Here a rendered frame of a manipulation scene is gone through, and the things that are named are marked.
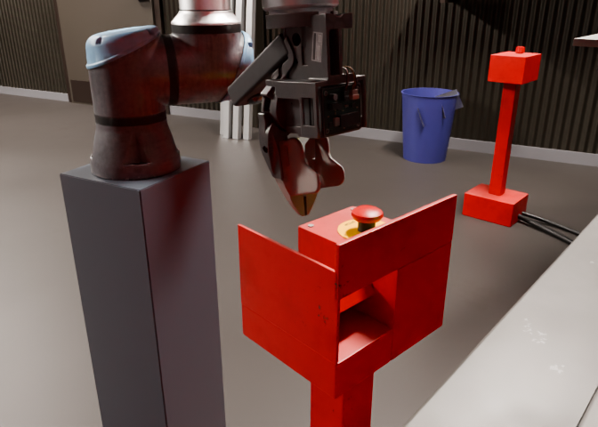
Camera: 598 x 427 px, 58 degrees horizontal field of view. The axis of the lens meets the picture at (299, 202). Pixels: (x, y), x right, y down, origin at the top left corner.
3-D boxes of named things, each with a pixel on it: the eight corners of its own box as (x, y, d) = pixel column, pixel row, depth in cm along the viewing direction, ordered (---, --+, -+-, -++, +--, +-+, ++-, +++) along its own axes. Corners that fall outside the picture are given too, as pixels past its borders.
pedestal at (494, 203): (478, 204, 289) (498, 44, 259) (525, 215, 274) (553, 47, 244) (462, 214, 275) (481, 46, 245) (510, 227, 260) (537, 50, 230)
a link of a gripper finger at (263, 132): (271, 182, 56) (264, 97, 53) (262, 180, 57) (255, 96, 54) (304, 173, 59) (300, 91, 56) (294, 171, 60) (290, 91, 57)
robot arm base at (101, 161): (71, 172, 91) (61, 114, 87) (134, 150, 103) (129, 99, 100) (139, 186, 84) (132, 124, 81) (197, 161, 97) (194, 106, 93)
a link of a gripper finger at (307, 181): (313, 231, 55) (308, 142, 52) (275, 220, 59) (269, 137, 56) (334, 223, 57) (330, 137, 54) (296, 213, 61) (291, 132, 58)
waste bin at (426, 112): (464, 155, 377) (472, 84, 359) (451, 169, 345) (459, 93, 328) (406, 148, 395) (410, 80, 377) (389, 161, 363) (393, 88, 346)
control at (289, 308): (350, 280, 80) (354, 164, 73) (442, 326, 69) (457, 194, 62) (242, 334, 67) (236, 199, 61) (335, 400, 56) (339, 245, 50)
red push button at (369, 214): (364, 226, 70) (365, 200, 69) (388, 235, 67) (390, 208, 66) (343, 234, 68) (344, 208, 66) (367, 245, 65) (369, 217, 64)
